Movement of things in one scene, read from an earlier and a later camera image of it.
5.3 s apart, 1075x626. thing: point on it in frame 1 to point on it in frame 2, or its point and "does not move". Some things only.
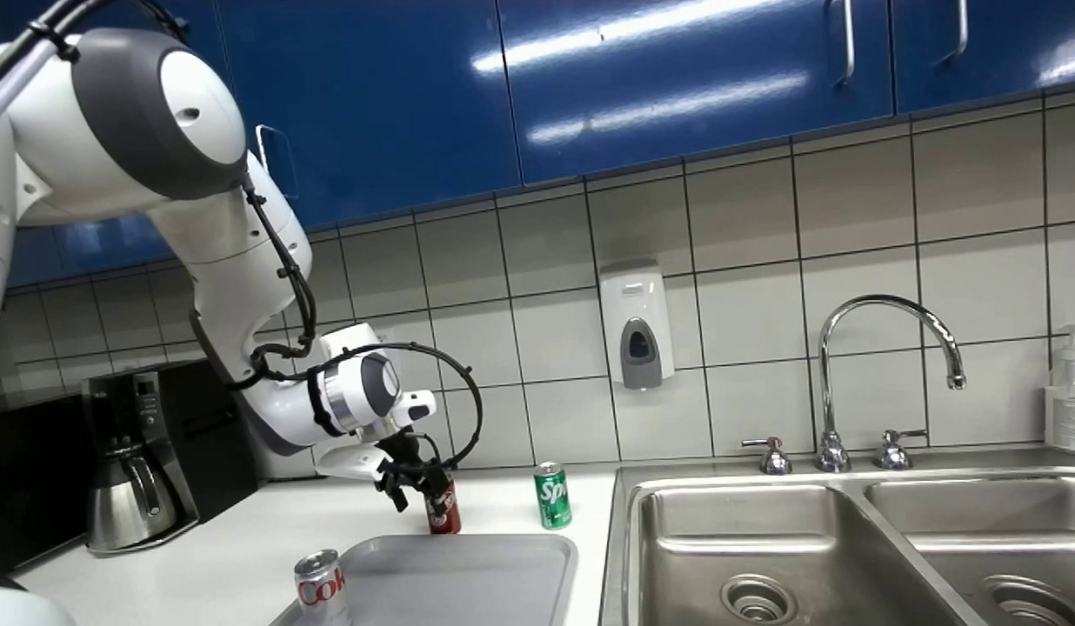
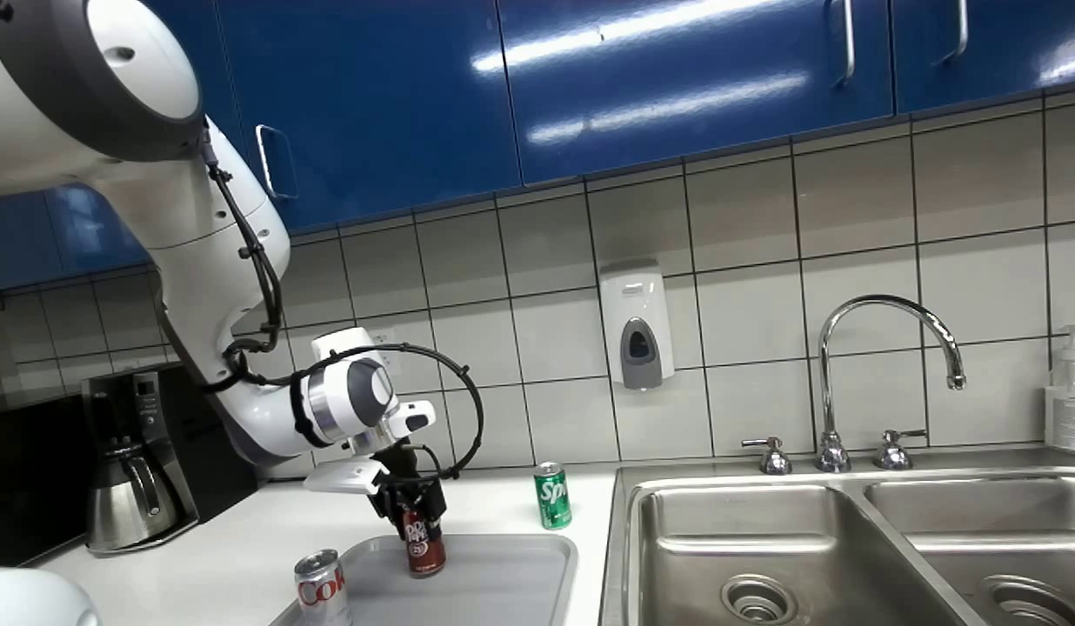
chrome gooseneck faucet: x=834 y=447 does not move
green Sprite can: x=554 y=494 does not move
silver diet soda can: x=319 y=578 does not move
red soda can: x=452 y=519 to x=426 y=551
